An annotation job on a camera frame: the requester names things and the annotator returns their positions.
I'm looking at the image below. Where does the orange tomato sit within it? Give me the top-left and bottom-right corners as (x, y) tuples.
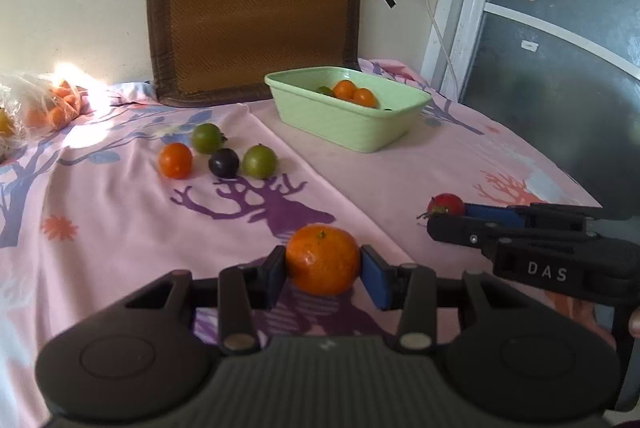
(158, 143), (193, 179)

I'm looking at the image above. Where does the large red tomato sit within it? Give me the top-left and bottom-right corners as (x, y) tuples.
(418, 193), (465, 219)

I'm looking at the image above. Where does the large orange mandarin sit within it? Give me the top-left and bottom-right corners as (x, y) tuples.
(332, 79), (357, 101)

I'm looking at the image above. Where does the pink deer print tablecloth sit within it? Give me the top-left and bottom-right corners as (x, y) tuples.
(1, 84), (593, 427)

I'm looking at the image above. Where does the dark purple tomato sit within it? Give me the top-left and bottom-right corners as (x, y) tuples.
(208, 148), (240, 179)

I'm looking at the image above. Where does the person right hand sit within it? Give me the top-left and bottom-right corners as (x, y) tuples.
(628, 309), (640, 338)

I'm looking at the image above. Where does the clear bag of oranges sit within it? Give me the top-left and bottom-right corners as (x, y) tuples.
(1, 72), (87, 148)

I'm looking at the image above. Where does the green tomato back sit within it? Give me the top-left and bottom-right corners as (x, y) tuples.
(191, 122), (227, 155)

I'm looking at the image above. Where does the green plastic basin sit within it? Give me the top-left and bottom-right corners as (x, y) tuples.
(265, 66), (432, 153)

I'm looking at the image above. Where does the frosted glass door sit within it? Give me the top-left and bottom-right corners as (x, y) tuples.
(421, 0), (639, 214)

